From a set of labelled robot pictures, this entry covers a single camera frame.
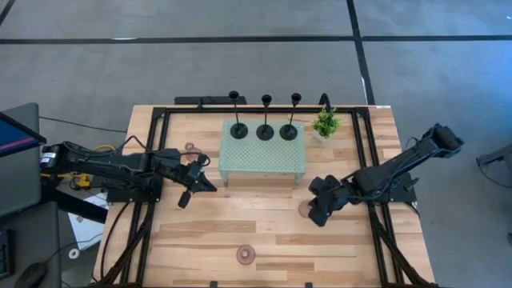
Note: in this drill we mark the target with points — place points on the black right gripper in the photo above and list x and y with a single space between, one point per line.
346 192

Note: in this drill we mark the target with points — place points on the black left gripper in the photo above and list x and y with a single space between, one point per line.
174 168

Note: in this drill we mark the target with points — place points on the pink ribbed glass candle holder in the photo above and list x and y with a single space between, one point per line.
245 254
303 209
191 149

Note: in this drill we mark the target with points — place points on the tall black metal candlestick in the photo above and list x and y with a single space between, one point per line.
238 131
288 133
265 132

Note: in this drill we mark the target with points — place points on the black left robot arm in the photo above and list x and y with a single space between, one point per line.
100 166

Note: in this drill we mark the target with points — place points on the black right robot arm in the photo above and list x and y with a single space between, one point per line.
400 164

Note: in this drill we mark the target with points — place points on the green perforated metal shelf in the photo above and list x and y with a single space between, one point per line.
262 158

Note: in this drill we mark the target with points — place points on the green plant white pot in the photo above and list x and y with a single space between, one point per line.
326 124

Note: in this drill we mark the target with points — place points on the black curved pole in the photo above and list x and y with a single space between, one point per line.
325 98

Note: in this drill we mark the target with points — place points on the white paper sheet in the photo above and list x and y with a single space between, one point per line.
86 232

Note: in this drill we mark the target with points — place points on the black stand beam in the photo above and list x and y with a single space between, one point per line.
76 205

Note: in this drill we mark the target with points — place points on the white tape roll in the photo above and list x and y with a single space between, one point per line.
70 253

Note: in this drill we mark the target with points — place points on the grey desk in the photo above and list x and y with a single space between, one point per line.
32 240

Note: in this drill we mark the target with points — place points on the black computer mouse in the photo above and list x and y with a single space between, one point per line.
30 276

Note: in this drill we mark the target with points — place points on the blue screen monitor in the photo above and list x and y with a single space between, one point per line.
14 138

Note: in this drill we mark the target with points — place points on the black keyboard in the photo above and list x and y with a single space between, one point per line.
4 256

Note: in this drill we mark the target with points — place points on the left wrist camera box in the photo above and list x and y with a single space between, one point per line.
194 170

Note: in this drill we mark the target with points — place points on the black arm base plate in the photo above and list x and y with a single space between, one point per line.
400 194
120 195

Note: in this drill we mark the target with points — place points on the black aluminium table frame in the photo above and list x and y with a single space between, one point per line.
200 109

